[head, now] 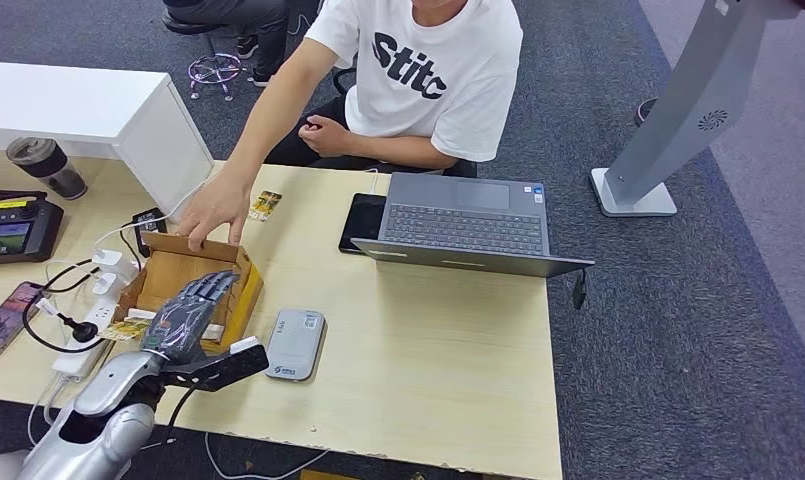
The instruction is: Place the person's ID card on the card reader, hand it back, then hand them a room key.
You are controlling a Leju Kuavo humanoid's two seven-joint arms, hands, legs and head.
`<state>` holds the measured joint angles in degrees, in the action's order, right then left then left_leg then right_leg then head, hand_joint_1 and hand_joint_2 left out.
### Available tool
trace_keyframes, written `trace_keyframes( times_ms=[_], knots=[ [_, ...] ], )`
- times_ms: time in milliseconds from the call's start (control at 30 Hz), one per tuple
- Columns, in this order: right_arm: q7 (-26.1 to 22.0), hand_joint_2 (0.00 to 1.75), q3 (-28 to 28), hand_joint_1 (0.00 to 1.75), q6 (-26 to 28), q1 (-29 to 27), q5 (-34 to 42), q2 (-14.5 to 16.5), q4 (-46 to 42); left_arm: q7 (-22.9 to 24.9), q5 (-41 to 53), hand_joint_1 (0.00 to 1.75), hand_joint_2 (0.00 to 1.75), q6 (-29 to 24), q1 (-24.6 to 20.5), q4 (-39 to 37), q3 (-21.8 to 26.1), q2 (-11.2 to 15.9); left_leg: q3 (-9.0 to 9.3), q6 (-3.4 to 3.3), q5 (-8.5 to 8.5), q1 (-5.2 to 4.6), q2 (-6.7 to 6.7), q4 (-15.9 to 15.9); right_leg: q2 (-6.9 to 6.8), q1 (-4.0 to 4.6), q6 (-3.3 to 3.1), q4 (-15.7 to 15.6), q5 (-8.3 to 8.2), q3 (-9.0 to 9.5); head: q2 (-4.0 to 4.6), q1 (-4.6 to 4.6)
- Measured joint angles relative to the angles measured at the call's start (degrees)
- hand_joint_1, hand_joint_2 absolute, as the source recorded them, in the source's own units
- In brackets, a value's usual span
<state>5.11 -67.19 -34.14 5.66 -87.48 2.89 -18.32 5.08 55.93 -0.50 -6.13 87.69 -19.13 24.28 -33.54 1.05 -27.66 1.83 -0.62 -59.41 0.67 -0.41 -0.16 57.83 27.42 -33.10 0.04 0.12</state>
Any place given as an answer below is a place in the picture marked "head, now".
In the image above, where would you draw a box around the white cabinet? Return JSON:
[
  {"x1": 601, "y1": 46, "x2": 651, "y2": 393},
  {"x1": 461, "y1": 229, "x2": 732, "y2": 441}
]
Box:
[{"x1": 0, "y1": 60, "x2": 216, "y2": 223}]

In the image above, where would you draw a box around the black power adapter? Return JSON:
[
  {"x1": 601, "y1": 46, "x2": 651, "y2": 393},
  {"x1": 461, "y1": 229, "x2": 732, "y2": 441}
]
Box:
[{"x1": 131, "y1": 207, "x2": 169, "y2": 260}]

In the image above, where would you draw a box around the dark lidded tumbler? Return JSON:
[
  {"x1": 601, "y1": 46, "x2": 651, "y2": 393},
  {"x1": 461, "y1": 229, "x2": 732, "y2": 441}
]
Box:
[{"x1": 5, "y1": 137, "x2": 89, "y2": 202}]

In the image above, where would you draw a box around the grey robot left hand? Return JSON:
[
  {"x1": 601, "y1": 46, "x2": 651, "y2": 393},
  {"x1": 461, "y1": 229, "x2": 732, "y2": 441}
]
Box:
[{"x1": 140, "y1": 270, "x2": 241, "y2": 366}]

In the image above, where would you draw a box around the grey kiosk stand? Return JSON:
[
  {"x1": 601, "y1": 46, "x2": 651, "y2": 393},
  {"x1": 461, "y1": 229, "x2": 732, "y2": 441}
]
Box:
[{"x1": 588, "y1": 0, "x2": 805, "y2": 220}]

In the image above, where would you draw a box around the white power strip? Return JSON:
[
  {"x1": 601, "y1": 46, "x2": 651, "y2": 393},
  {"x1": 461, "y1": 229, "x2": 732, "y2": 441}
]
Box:
[{"x1": 50, "y1": 294, "x2": 122, "y2": 382}]

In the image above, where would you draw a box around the person's left hand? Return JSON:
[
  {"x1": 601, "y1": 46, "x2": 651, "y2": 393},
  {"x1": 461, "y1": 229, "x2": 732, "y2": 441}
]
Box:
[{"x1": 297, "y1": 114, "x2": 354, "y2": 158}]

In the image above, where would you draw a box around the cardboard box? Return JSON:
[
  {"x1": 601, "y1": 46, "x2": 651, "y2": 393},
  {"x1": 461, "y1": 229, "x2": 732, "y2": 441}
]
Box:
[{"x1": 113, "y1": 231, "x2": 265, "y2": 356}]

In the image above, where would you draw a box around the black remote controller with screen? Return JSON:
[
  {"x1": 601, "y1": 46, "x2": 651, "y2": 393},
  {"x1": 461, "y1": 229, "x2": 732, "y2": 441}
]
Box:
[{"x1": 0, "y1": 188, "x2": 65, "y2": 268}]

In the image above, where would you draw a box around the black chair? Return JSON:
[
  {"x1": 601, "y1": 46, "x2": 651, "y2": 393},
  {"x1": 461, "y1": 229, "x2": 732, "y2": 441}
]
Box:
[{"x1": 332, "y1": 66, "x2": 360, "y2": 97}]

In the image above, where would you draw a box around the grey laptop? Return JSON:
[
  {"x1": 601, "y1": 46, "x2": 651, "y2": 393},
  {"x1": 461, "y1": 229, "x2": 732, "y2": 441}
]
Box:
[{"x1": 350, "y1": 173, "x2": 597, "y2": 280}]

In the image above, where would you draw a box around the dark round object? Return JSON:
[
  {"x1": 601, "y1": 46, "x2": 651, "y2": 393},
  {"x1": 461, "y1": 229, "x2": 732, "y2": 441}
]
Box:
[{"x1": 633, "y1": 97, "x2": 658, "y2": 128}]

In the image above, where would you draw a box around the black stool with chrome base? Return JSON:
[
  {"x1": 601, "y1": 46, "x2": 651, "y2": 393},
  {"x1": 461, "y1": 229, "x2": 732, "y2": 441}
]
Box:
[{"x1": 162, "y1": 9, "x2": 244, "y2": 102}]

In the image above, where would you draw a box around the white floor cable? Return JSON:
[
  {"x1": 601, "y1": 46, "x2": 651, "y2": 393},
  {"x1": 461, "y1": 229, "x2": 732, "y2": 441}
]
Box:
[{"x1": 203, "y1": 430, "x2": 330, "y2": 480}]

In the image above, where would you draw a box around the black smartphone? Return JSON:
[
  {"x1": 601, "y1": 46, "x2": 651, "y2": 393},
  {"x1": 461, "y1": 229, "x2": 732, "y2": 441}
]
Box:
[
  {"x1": 338, "y1": 193, "x2": 388, "y2": 256},
  {"x1": 0, "y1": 280, "x2": 46, "y2": 359}
]

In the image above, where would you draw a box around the person's right hand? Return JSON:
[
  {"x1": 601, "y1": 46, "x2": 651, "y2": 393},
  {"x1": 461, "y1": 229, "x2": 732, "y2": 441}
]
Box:
[{"x1": 175, "y1": 168, "x2": 254, "y2": 253}]

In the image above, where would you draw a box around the white plug-in charger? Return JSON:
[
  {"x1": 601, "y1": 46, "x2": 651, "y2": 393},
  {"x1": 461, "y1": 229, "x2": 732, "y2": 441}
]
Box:
[
  {"x1": 91, "y1": 248, "x2": 140, "y2": 283},
  {"x1": 91, "y1": 272, "x2": 128, "y2": 299}
]

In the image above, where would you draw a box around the black plug cable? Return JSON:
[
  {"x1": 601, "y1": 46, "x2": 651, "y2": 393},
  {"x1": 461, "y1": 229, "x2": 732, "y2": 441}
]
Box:
[{"x1": 21, "y1": 261, "x2": 112, "y2": 356}]

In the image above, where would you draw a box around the person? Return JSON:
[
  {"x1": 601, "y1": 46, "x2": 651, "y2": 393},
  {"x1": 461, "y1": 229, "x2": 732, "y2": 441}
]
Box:
[
  {"x1": 162, "y1": 0, "x2": 297, "y2": 89},
  {"x1": 266, "y1": 0, "x2": 524, "y2": 177}
]

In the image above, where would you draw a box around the white charger cable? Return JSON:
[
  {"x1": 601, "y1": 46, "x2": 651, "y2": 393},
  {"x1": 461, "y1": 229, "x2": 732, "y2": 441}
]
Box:
[{"x1": 93, "y1": 178, "x2": 208, "y2": 252}]

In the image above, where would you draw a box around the grey card reader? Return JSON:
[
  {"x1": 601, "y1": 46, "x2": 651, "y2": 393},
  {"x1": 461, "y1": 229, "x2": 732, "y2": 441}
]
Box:
[{"x1": 264, "y1": 307, "x2": 328, "y2": 383}]

